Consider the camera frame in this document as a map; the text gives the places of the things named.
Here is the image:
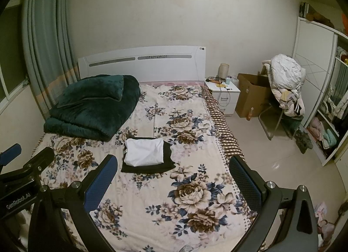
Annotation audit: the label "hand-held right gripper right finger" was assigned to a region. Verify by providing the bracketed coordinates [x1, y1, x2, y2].
[229, 156, 318, 252]

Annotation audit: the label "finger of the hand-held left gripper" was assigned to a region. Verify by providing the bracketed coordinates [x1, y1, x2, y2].
[23, 147, 55, 174]
[0, 144, 22, 167]

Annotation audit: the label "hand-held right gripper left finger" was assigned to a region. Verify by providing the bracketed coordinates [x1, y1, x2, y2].
[27, 155, 119, 252]

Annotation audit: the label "white t-shirt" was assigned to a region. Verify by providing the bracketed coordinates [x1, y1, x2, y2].
[124, 138, 165, 167]

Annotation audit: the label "pink folded clothes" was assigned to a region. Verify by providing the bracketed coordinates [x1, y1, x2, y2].
[308, 120, 325, 141]

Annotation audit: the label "teal folded clothes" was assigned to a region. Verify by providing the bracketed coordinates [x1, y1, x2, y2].
[321, 128, 339, 149]

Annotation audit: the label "pile of clothes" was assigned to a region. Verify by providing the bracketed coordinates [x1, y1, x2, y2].
[262, 54, 306, 117]

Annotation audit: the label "metal chair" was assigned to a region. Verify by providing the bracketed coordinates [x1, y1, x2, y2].
[258, 102, 303, 141]

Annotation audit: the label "brown checked bed sheet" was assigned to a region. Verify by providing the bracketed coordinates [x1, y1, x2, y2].
[201, 86, 245, 161]

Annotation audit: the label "dark green blanket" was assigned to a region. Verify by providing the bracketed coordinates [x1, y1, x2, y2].
[43, 75, 141, 141]

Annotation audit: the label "black folded garment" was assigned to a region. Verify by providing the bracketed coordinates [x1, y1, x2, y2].
[121, 140, 177, 174]

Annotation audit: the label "dark shoes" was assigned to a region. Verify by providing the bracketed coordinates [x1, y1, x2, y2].
[294, 129, 315, 155]

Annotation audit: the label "bed with floral sheet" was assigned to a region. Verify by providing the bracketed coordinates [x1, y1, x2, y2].
[35, 82, 257, 252]

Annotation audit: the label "large cardboard box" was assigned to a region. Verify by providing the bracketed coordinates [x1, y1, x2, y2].
[235, 73, 276, 118]

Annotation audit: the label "white nightstand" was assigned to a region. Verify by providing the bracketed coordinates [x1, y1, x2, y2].
[204, 79, 241, 116]

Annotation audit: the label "dark green pillow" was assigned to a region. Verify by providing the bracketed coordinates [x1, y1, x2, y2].
[57, 75, 124, 108]

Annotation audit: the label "pink cloth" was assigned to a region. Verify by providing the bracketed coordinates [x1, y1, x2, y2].
[314, 201, 339, 232]

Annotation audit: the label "beige table lamp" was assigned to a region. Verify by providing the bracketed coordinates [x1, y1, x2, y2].
[219, 63, 230, 79]

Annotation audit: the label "white bed headboard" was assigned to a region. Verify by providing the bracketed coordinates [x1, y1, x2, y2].
[78, 46, 206, 83]

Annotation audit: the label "green curtain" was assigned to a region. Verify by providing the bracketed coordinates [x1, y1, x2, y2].
[22, 0, 80, 121]

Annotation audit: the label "white wardrobe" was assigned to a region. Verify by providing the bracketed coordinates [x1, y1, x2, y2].
[292, 17, 348, 167]

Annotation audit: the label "dark items on wardrobe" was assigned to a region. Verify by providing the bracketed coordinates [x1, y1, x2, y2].
[299, 2, 335, 28]

